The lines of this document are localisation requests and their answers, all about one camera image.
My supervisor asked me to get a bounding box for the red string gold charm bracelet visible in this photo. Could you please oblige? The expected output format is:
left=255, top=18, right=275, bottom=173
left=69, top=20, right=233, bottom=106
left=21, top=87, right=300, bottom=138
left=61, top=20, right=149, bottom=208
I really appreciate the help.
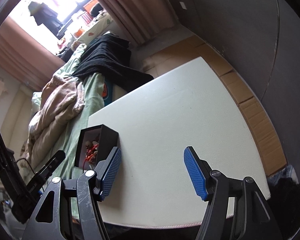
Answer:
left=83, top=139, right=101, bottom=168

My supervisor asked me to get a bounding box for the black jewelry box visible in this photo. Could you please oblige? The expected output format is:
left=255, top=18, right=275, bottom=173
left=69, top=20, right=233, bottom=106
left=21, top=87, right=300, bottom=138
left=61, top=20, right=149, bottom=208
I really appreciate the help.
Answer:
left=74, top=124, right=119, bottom=171

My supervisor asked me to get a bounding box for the green bed sheet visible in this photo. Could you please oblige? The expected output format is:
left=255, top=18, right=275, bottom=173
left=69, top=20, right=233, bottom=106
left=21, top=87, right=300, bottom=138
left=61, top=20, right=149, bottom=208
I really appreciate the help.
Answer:
left=32, top=43, right=104, bottom=179

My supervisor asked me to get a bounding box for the flattened cardboard on floor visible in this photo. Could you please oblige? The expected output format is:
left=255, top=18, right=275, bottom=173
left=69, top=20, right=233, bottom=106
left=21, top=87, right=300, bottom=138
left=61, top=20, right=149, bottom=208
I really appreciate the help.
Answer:
left=142, top=35, right=287, bottom=177

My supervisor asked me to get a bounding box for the pink fleece blanket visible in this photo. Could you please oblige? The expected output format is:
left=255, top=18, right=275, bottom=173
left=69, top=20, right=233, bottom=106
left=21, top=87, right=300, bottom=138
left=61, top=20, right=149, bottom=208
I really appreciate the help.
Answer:
left=25, top=75, right=85, bottom=167

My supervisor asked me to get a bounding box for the black knitted blanket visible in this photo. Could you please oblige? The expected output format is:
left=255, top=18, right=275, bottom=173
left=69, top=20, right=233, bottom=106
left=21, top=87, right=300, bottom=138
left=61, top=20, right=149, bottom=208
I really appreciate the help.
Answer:
left=72, top=34, right=154, bottom=92

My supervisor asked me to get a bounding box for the pink curtain left side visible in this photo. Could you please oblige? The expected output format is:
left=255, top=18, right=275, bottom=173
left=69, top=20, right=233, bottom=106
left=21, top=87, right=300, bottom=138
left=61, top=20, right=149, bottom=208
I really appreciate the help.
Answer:
left=0, top=17, right=64, bottom=91

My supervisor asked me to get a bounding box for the pink curtain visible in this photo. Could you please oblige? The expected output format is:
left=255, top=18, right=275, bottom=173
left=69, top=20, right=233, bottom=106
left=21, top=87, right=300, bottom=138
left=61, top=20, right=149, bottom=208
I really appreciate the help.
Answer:
left=98, top=0, right=178, bottom=45
left=0, top=17, right=64, bottom=91

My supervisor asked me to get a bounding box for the floral pillow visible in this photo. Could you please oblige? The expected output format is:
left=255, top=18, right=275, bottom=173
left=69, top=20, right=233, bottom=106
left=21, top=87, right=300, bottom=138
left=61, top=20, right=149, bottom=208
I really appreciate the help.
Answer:
left=76, top=10, right=113, bottom=44

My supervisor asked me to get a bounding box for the pink curtain right side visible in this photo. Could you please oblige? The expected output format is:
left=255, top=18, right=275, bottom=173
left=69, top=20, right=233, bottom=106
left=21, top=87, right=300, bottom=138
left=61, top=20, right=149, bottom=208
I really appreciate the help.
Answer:
left=98, top=0, right=178, bottom=45

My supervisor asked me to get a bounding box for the hanging black garment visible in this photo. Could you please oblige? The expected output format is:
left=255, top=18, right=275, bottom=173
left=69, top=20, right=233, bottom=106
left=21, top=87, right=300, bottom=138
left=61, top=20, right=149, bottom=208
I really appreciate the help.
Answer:
left=28, top=1, right=63, bottom=37

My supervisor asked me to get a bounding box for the white wall switch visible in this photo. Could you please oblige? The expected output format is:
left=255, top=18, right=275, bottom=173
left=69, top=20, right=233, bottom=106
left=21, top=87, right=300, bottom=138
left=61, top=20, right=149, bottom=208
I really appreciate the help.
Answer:
left=179, top=2, right=187, bottom=10

